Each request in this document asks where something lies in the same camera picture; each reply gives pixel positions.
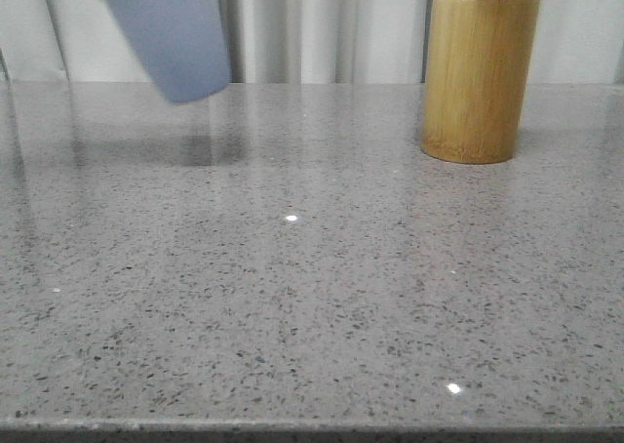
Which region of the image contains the blue plastic cup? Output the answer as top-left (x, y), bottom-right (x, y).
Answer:
top-left (105, 0), bottom-right (231, 103)

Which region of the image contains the bamboo wooden holder cup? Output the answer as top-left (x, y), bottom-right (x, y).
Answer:
top-left (421, 0), bottom-right (539, 164)

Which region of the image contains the white pleated curtain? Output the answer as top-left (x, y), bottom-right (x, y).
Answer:
top-left (1, 0), bottom-right (623, 84)

